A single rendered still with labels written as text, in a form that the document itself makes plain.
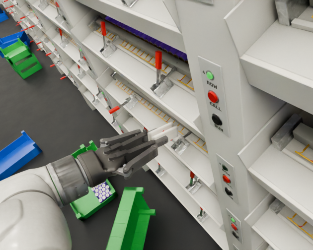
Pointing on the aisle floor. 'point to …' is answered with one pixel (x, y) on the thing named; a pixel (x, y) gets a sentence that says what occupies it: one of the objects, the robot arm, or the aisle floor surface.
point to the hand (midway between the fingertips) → (163, 134)
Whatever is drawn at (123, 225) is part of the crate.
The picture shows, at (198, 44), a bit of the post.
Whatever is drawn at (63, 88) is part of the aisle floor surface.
